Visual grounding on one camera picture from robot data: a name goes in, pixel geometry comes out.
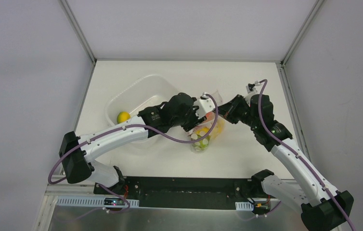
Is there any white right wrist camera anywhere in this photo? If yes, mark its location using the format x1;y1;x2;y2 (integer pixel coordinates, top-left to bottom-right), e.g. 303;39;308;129
246;81;262;95

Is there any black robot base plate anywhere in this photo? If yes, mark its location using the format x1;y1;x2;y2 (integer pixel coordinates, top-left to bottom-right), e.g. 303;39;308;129
93;177;273;214

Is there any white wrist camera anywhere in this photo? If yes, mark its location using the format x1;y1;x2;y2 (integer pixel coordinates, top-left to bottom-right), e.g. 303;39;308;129
193;92;215;119
246;81;262;95

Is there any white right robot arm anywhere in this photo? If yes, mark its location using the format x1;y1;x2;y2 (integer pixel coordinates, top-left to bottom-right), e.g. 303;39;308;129
218;94;354;231

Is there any clear polka dot zip bag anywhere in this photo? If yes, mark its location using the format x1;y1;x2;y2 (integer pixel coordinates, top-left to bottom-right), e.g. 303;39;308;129
186;89;226;154

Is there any white plastic colander basket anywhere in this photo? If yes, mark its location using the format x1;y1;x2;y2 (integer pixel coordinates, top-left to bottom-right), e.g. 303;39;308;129
104;75;181;155

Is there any yellow toy pepper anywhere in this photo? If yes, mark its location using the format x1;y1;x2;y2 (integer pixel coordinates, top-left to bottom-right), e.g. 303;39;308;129
191;117;225;141

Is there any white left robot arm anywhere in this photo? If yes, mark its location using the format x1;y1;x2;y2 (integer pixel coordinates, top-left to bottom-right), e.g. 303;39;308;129
57;92;215;195

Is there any toy peach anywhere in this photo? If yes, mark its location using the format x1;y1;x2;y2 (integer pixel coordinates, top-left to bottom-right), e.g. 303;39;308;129
205;112;216;122

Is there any yellow toy lemon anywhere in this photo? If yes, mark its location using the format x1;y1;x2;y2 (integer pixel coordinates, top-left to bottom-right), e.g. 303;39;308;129
117;111;131;124

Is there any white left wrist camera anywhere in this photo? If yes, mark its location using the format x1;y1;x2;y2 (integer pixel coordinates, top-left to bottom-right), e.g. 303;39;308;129
193;92;215;119

